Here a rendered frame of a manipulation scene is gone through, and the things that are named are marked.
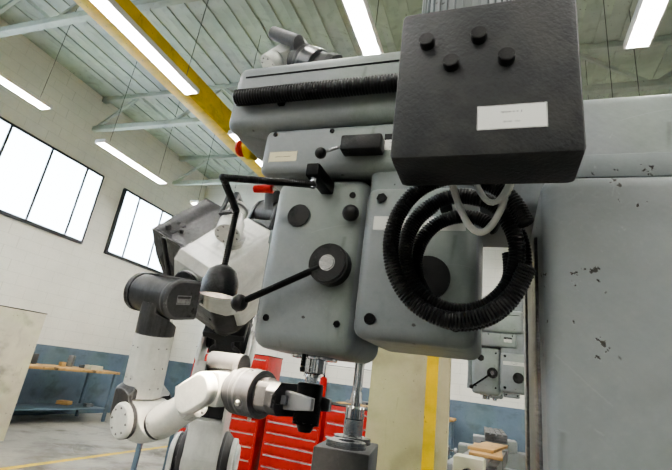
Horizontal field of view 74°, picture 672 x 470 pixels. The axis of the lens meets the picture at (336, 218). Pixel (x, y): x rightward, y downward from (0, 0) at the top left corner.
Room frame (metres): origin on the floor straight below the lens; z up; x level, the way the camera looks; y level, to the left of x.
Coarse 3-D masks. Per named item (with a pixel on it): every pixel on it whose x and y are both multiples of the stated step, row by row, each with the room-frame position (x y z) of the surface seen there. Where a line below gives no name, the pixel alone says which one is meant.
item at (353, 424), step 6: (348, 414) 1.19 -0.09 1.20; (354, 414) 1.18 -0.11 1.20; (360, 414) 1.18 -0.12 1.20; (348, 420) 1.19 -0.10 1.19; (354, 420) 1.18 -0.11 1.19; (360, 420) 1.19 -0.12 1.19; (348, 426) 1.19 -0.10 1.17; (354, 426) 1.18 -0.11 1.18; (360, 426) 1.19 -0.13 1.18; (348, 432) 1.18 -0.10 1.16; (354, 432) 1.18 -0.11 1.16; (360, 432) 1.19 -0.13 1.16
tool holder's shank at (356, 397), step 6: (360, 366) 1.19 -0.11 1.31; (354, 372) 1.20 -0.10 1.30; (360, 372) 1.19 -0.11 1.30; (354, 378) 1.20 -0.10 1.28; (360, 378) 1.19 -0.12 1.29; (354, 384) 1.20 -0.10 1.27; (360, 384) 1.19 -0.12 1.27; (354, 390) 1.20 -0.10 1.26; (360, 390) 1.20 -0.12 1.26; (354, 396) 1.19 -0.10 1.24; (360, 396) 1.19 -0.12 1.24; (354, 402) 1.19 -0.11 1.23; (360, 402) 1.19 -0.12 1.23
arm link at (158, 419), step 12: (144, 408) 1.12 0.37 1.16; (156, 408) 1.08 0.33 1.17; (168, 408) 1.05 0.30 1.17; (144, 420) 1.11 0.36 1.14; (156, 420) 1.07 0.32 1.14; (168, 420) 1.06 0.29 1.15; (180, 420) 1.05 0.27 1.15; (144, 432) 1.10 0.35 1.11; (156, 432) 1.08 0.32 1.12; (168, 432) 1.08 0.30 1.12
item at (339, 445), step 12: (324, 444) 1.10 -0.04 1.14; (336, 444) 1.07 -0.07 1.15; (348, 444) 1.06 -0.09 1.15; (360, 444) 1.07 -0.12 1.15; (372, 444) 1.22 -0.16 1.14; (312, 456) 1.07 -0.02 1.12; (324, 456) 1.06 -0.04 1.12; (336, 456) 1.05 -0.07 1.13; (348, 456) 1.05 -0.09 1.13; (360, 456) 1.04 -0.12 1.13; (372, 456) 1.11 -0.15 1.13; (312, 468) 1.06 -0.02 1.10; (324, 468) 1.06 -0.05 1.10; (336, 468) 1.05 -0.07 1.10; (348, 468) 1.05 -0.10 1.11; (360, 468) 1.04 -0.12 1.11; (372, 468) 1.14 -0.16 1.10
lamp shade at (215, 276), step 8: (224, 264) 0.89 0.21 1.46; (208, 272) 0.87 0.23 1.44; (216, 272) 0.86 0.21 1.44; (224, 272) 0.87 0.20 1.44; (232, 272) 0.88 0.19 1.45; (208, 280) 0.86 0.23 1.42; (216, 280) 0.86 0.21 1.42; (224, 280) 0.86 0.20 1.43; (232, 280) 0.87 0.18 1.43; (200, 288) 0.88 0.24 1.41; (208, 288) 0.86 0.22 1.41; (216, 288) 0.86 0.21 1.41; (224, 288) 0.86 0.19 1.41; (232, 288) 0.88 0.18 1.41; (216, 296) 0.93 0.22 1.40; (224, 296) 0.93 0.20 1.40; (232, 296) 0.92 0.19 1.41
